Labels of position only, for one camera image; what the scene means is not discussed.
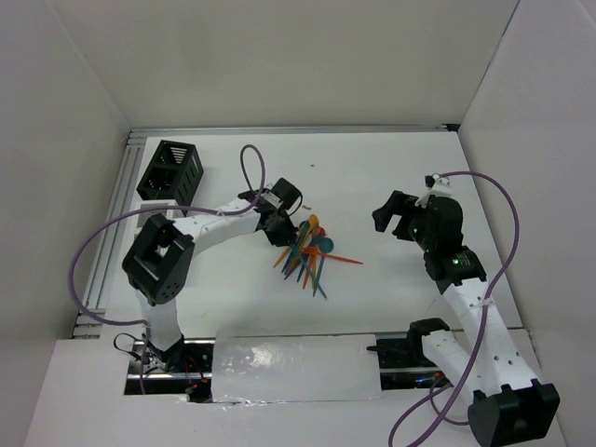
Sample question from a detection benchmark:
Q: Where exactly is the aluminium frame rail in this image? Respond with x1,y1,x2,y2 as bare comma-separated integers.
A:
129,123,461,139

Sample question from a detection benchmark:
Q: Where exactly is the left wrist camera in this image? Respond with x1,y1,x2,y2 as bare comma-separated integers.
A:
269,178,304,216

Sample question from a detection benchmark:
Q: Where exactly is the teal knife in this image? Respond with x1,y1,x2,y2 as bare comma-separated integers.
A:
312,256,328,300

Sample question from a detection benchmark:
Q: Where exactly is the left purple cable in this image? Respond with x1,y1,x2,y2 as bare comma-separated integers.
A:
69,144,269,326

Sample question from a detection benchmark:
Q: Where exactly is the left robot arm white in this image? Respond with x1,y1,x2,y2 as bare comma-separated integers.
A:
122,178,302,372

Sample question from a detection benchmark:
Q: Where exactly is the white utensil caddy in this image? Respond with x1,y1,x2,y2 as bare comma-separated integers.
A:
135,199,184,229

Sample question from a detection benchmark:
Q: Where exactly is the black utensil caddy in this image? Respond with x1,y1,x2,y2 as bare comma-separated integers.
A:
136,140,204,206

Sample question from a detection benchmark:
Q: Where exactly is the teal spoon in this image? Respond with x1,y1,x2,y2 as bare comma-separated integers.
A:
302,237,334,255

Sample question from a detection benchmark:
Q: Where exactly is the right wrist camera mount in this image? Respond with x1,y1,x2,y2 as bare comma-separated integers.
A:
415,173,453,208

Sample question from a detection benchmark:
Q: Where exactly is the yellow spoon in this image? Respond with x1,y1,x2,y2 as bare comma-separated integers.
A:
274,214,318,267

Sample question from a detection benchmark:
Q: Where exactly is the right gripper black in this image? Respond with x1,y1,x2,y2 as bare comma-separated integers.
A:
372,189,436,251

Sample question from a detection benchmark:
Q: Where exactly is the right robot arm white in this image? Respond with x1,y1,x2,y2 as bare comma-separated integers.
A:
372,191,560,446

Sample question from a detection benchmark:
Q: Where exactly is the white foil panel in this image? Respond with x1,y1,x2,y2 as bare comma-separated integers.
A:
211,334,381,403

